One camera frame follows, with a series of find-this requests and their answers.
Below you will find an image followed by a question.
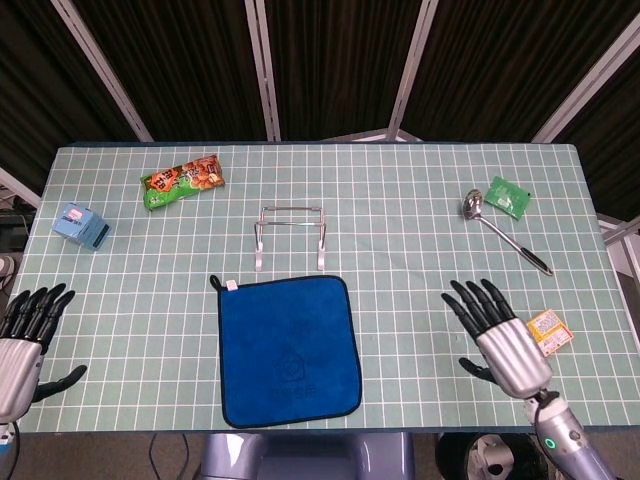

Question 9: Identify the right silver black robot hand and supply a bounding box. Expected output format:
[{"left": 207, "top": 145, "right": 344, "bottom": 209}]
[{"left": 440, "top": 278, "right": 554, "bottom": 400}]

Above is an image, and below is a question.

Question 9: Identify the small green sachet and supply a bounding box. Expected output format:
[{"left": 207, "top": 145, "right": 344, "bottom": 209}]
[{"left": 483, "top": 175, "right": 534, "bottom": 220}]

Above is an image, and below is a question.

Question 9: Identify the metal wire rack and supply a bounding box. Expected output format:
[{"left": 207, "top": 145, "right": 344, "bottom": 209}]
[{"left": 253, "top": 203, "right": 329, "bottom": 273}]

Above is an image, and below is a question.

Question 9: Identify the white partition frame post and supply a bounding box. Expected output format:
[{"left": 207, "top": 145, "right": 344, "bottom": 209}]
[
  {"left": 532, "top": 14, "right": 640, "bottom": 144},
  {"left": 243, "top": 0, "right": 282, "bottom": 141},
  {"left": 49, "top": 0, "right": 154, "bottom": 143},
  {"left": 387, "top": 0, "right": 440, "bottom": 144}
]

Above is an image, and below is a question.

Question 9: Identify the grey white shoe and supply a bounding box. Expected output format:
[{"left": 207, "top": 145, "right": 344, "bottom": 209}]
[{"left": 0, "top": 254, "right": 17, "bottom": 291}]

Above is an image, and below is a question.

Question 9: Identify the stainless steel ladle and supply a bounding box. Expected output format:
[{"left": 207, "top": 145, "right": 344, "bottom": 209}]
[{"left": 460, "top": 188, "right": 555, "bottom": 277}]

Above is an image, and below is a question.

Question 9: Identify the blue microfiber cloth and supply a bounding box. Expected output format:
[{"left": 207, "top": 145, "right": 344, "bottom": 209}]
[{"left": 208, "top": 273, "right": 362, "bottom": 430}]

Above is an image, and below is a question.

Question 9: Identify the purple-grey robot torso base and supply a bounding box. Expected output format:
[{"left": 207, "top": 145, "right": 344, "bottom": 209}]
[{"left": 199, "top": 430, "right": 416, "bottom": 480}]

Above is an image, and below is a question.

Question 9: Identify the yellow printed food box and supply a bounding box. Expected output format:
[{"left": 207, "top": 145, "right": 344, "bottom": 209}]
[{"left": 525, "top": 308, "right": 575, "bottom": 357}]

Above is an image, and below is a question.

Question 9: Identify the white partition base foot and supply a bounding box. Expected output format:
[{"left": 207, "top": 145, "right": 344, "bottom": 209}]
[{"left": 319, "top": 128, "right": 424, "bottom": 145}]

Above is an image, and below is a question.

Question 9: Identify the light blue carton box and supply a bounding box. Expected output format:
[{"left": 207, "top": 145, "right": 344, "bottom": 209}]
[{"left": 51, "top": 202, "right": 112, "bottom": 252}]

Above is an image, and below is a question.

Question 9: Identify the white metal frame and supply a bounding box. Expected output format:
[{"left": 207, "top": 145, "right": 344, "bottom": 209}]
[
  {"left": 597, "top": 212, "right": 640, "bottom": 276},
  {"left": 0, "top": 167, "right": 42, "bottom": 209}
]

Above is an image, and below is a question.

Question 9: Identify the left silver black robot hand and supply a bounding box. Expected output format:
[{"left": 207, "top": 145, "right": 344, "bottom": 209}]
[{"left": 0, "top": 283, "right": 89, "bottom": 426}]

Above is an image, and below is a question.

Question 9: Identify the green grid table mat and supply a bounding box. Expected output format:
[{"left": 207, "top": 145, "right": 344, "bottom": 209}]
[{"left": 0, "top": 142, "right": 640, "bottom": 434}]

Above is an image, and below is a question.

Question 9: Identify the green orange snack bag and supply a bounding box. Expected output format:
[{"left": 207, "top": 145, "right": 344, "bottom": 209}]
[{"left": 139, "top": 153, "right": 226, "bottom": 213}]

